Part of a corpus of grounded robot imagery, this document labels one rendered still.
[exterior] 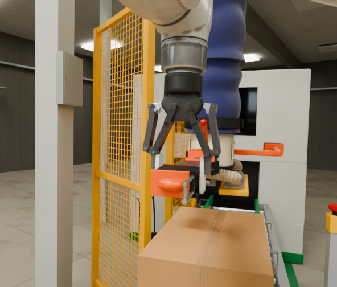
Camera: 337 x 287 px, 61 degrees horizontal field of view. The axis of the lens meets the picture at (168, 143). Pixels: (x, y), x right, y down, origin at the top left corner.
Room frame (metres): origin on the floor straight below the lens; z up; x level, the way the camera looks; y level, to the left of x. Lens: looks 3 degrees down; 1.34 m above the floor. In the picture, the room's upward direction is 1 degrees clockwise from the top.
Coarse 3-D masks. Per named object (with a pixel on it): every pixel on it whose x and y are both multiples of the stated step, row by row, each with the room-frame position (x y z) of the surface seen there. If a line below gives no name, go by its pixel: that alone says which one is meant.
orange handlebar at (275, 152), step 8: (240, 152) 1.14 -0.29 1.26; (248, 152) 1.13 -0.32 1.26; (256, 152) 1.12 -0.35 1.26; (264, 152) 1.11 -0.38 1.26; (272, 152) 1.11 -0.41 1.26; (280, 152) 1.11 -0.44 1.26; (192, 160) 0.77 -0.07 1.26; (160, 184) 0.51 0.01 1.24; (168, 184) 0.50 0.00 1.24; (176, 184) 0.50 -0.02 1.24
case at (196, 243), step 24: (192, 216) 1.26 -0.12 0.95; (216, 216) 1.27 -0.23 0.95; (240, 216) 1.28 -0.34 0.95; (168, 240) 0.98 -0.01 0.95; (192, 240) 0.99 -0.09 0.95; (216, 240) 0.99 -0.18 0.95; (240, 240) 1.00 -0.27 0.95; (264, 240) 1.00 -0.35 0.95; (144, 264) 0.86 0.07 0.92; (168, 264) 0.83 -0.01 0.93; (192, 264) 0.81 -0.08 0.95; (216, 264) 0.81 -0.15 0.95; (240, 264) 0.81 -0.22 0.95; (264, 264) 0.82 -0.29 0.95
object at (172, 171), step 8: (160, 168) 0.55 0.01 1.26; (168, 168) 0.55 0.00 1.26; (176, 168) 0.55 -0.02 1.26; (184, 168) 0.55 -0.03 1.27; (192, 168) 0.55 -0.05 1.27; (152, 176) 0.53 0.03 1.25; (160, 176) 0.52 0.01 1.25; (168, 176) 0.52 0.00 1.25; (176, 176) 0.51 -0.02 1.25; (184, 176) 0.51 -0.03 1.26; (152, 184) 0.53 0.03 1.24; (152, 192) 0.53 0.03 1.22; (160, 192) 0.52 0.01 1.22; (168, 192) 0.52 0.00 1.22; (176, 192) 0.51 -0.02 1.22
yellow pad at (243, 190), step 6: (246, 174) 1.26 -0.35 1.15; (246, 180) 1.13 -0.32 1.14; (222, 186) 1.00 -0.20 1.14; (228, 186) 0.98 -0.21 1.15; (240, 186) 0.99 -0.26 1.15; (246, 186) 1.01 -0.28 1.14; (222, 192) 0.96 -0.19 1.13; (228, 192) 0.95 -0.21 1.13; (234, 192) 0.95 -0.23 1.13; (240, 192) 0.94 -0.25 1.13; (246, 192) 0.94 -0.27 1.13
